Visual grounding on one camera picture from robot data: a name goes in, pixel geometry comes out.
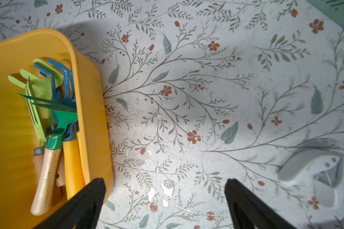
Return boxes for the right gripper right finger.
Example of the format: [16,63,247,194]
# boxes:
[225,179,294,229]

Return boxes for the yellow plastic storage box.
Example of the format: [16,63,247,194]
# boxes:
[0,29,114,229]

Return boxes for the blue hand fork yellow handle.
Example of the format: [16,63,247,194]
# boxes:
[47,58,85,199]

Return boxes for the white paper punch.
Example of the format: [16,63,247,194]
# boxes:
[278,149,344,210]

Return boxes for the dark green rake wooden handle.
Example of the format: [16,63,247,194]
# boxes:
[22,95,78,216]

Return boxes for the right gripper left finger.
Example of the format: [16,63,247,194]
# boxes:
[35,178,106,229]

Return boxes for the lime green fork wooden handle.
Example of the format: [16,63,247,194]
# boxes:
[8,75,65,187]

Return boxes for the lime green rake wooden handle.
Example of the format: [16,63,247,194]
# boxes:
[20,59,64,127]

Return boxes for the mint green file organizer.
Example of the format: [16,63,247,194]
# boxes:
[308,0,344,28]

